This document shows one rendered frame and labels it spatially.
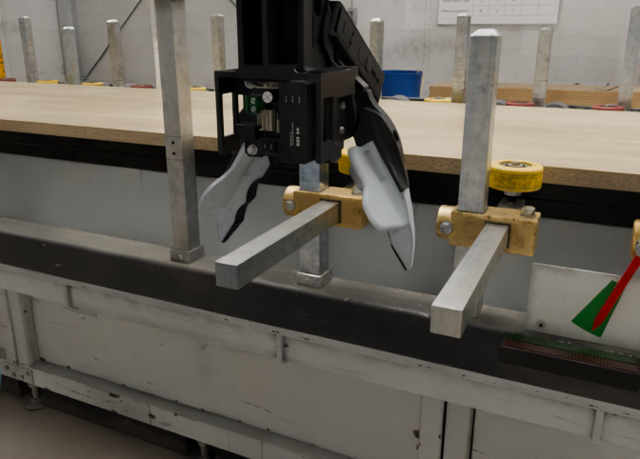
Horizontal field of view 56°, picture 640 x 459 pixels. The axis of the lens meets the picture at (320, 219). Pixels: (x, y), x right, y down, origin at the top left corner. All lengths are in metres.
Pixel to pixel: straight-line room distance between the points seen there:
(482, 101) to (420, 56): 7.31
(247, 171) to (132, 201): 1.03
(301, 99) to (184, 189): 0.73
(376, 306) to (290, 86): 0.62
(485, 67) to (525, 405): 0.51
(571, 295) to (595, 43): 7.12
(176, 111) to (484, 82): 0.51
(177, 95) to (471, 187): 0.50
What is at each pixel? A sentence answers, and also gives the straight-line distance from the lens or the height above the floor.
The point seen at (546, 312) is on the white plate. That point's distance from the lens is 0.88.
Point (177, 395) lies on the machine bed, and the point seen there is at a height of 0.19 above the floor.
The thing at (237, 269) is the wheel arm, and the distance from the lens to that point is 0.67.
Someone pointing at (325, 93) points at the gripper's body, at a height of 1.07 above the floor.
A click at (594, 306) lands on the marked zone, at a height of 0.75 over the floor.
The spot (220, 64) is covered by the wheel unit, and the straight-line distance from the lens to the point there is 2.31.
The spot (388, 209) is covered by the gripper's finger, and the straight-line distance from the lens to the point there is 0.39.
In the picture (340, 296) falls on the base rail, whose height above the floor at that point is 0.70.
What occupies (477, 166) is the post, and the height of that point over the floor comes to 0.93.
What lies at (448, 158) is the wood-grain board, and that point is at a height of 0.90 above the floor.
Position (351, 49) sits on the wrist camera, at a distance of 0.43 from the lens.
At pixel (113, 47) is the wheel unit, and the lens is 2.63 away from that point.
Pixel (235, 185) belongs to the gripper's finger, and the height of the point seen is 0.99.
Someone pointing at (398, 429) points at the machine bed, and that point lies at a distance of 1.38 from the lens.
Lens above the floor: 1.10
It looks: 17 degrees down
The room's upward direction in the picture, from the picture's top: straight up
